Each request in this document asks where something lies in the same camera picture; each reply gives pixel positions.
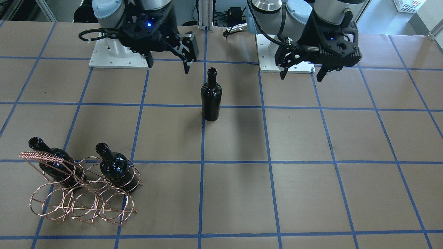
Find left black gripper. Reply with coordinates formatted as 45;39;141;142
275;12;362;82

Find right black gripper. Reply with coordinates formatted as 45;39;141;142
118;7;199;74

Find dark wine bottle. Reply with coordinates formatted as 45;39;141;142
201;67;223;121

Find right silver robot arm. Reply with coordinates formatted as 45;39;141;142
79;0;199;73

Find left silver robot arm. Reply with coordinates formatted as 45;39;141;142
247;0;364;82

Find dark bottle in basket near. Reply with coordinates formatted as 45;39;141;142
95;143;139;193

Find dark bottle in basket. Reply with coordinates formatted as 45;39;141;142
28;137;83;189
95;143;139;193

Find dark bottle in basket far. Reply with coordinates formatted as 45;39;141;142
28;137;83;189

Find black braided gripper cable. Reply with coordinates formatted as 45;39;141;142
246;0;320;52

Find aluminium frame post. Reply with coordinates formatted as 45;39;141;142
197;0;215;32

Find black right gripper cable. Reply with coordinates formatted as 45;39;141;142
78;28;125;43

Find copper wire wine basket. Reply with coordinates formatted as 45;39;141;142
19;151;137;226

